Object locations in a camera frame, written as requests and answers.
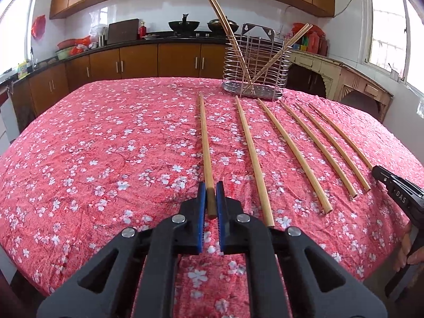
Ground bamboo chopstick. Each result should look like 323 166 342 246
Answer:
210 0 257 92
309 103 373 170
236 97 275 227
279 100 359 200
199 93 217 220
294 103 372 193
202 0 256 94
257 98 333 214
251 23 313 83

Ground lower wooden kitchen cabinets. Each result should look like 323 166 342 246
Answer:
7 42 226 132

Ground person's right hand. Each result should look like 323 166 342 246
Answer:
394 223 424 271

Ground pink floral tablecloth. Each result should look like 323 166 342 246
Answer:
0 77 415 318

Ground cream wooden side table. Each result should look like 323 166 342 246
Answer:
290 50 393 123

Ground right window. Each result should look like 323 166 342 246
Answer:
367 0 423 93

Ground window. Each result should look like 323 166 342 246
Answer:
367 0 423 93
0 0 34 75

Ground red sauce bottle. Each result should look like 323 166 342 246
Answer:
307 32 320 54

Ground red bag over bottles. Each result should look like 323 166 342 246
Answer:
292 22 326 40

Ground plate with food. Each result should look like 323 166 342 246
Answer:
144 34 159 40

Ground gas stove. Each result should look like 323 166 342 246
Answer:
160 31 226 40

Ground green white basin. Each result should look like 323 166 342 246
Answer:
55 47 73 60

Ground red bottle on counter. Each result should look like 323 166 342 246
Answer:
139 21 147 39

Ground dark wooden cutting board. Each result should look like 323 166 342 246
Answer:
107 19 139 45

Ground yellow detergent bottle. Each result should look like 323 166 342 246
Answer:
16 61 28 80

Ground black wok with lid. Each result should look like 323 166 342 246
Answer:
168 14 200 34

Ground red basin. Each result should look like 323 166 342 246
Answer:
58 39 76 50

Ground dark wok with steel lid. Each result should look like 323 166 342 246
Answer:
207 19 239 36

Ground left window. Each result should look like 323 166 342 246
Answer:
0 0 34 75

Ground steel wire utensil holder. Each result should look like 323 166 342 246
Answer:
222 23 292 101

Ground red plastic bag on wall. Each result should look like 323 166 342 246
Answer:
31 14 46 41

